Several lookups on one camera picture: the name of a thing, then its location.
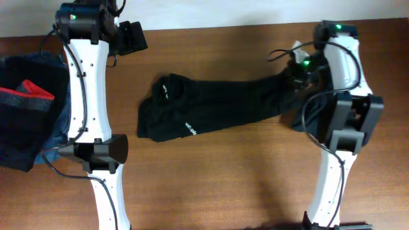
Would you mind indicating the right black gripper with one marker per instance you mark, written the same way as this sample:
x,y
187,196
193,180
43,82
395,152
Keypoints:
x,y
294,75

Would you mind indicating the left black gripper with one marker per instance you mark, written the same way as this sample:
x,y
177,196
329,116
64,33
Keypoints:
x,y
131,38

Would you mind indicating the black t-shirt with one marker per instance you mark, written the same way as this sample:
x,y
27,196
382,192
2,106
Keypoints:
x,y
179,106

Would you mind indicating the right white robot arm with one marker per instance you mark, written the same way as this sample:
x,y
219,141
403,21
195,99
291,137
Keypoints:
x,y
340,118

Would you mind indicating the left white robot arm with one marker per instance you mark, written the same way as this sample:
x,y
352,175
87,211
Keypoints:
x,y
91,33

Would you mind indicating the crumpled black garment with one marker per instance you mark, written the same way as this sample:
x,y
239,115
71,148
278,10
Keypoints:
x,y
311,115

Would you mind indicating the black red folded garment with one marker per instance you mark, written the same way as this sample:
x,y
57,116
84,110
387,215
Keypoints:
x,y
25,115

